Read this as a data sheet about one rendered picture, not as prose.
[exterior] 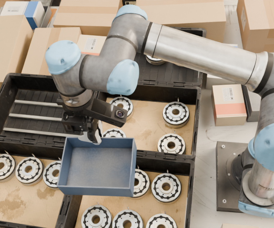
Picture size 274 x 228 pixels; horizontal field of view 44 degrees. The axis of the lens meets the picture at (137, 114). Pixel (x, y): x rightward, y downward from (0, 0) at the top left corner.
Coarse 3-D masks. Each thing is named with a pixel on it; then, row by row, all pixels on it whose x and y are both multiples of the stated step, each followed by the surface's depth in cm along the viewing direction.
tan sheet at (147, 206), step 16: (176, 176) 122; (80, 208) 119; (112, 208) 118; (144, 208) 117; (160, 208) 117; (176, 208) 116; (80, 224) 117; (128, 224) 115; (144, 224) 114; (176, 224) 113
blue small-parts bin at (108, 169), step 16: (80, 144) 102; (112, 144) 100; (128, 144) 100; (64, 160) 96; (80, 160) 102; (96, 160) 101; (112, 160) 101; (128, 160) 100; (64, 176) 97; (80, 176) 99; (96, 176) 99; (112, 176) 98; (128, 176) 97; (64, 192) 95; (80, 192) 94; (96, 192) 93; (112, 192) 92; (128, 192) 91
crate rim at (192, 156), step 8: (176, 88) 130; (184, 88) 129; (192, 88) 128; (200, 88) 128; (96, 96) 131; (200, 96) 126; (192, 144) 117; (144, 152) 117; (152, 152) 117; (160, 152) 116; (192, 152) 115
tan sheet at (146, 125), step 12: (144, 108) 138; (156, 108) 137; (192, 108) 136; (132, 120) 136; (144, 120) 135; (156, 120) 134; (192, 120) 133; (132, 132) 133; (144, 132) 132; (156, 132) 132; (168, 132) 131; (180, 132) 131; (192, 132) 130; (144, 144) 130; (156, 144) 129
